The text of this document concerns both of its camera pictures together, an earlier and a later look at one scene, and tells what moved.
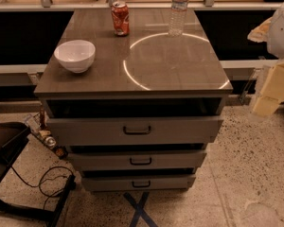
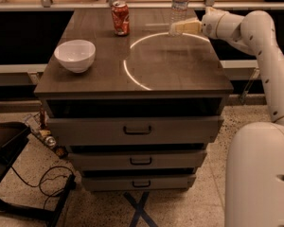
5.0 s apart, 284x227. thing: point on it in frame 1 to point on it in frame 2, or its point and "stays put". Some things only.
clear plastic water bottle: x=179 y=8 stays put
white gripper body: x=281 y=32 to x=209 y=25
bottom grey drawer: x=137 y=183 stays put
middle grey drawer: x=136 y=160 stays put
